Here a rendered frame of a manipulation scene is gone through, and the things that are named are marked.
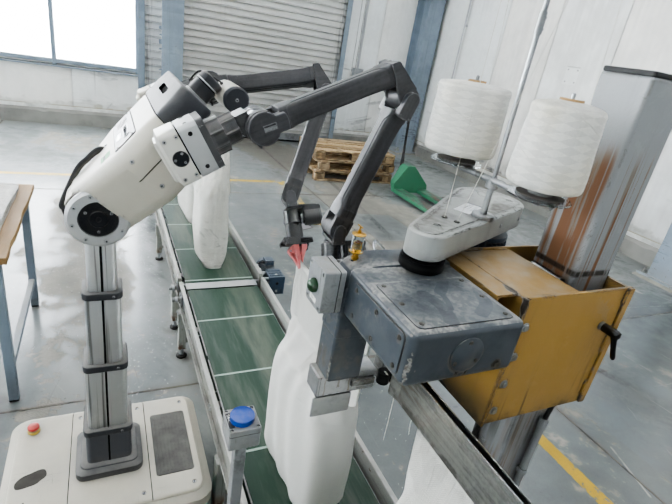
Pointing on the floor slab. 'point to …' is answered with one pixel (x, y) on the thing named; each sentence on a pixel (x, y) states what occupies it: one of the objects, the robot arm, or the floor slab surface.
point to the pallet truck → (411, 183)
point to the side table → (19, 213)
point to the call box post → (236, 476)
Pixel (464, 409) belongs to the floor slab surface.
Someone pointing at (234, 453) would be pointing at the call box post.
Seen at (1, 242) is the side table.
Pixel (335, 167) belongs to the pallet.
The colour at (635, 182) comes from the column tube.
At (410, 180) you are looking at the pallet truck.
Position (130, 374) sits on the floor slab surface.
